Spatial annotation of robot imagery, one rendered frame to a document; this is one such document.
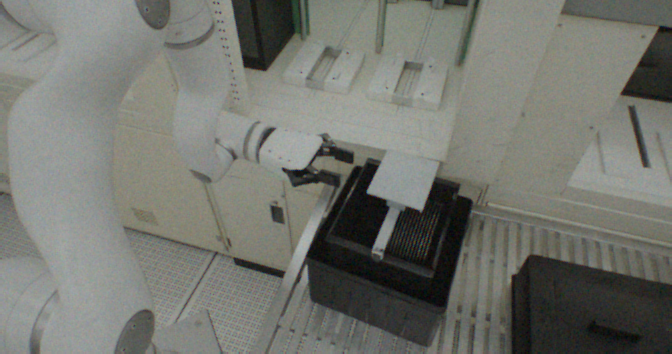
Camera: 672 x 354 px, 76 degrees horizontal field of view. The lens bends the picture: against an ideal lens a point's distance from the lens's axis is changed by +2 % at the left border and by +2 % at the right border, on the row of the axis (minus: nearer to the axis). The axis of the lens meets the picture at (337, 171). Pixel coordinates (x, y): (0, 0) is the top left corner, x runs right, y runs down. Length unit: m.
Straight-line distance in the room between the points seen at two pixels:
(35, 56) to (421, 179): 1.44
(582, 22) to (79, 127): 0.80
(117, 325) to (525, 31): 0.77
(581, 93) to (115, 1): 0.83
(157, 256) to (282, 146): 1.36
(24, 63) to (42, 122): 1.30
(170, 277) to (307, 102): 1.07
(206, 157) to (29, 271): 0.32
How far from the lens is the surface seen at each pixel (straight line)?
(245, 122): 0.86
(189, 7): 0.67
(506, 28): 0.86
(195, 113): 0.77
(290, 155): 0.80
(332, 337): 0.95
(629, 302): 1.04
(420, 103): 1.26
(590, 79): 0.98
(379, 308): 0.88
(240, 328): 1.83
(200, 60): 0.72
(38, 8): 0.52
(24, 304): 0.62
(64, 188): 0.54
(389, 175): 0.76
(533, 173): 1.13
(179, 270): 2.02
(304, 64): 1.39
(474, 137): 1.00
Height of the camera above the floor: 1.64
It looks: 46 degrees down
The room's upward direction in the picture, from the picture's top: straight up
